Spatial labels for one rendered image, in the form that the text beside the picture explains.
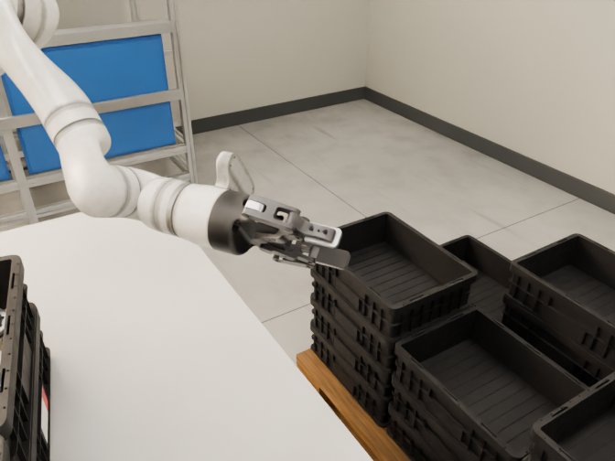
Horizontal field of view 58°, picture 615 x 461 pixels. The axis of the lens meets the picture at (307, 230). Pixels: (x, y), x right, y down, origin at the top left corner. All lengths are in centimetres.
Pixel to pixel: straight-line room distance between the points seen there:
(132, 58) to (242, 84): 139
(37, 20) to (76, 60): 189
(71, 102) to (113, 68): 204
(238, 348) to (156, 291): 27
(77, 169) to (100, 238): 79
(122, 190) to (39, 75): 20
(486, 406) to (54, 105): 118
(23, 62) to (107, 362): 58
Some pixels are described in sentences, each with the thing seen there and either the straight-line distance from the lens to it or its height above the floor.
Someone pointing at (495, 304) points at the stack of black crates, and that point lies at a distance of 201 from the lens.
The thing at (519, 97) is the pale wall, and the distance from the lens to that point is 359.
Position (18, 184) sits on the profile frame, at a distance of 293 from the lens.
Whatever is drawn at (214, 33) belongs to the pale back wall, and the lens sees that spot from 394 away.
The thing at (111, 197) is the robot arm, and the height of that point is 115.
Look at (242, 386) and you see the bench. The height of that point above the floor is 70.
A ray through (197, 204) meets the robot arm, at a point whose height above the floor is 116.
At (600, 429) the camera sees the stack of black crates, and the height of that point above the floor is 49.
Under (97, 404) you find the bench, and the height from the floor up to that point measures 70.
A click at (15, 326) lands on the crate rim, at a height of 93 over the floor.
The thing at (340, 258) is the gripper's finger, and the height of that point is 110.
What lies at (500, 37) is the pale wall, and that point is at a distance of 364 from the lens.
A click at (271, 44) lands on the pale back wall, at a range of 414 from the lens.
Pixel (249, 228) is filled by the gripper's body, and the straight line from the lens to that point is 64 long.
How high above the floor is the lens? 147
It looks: 32 degrees down
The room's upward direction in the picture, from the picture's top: straight up
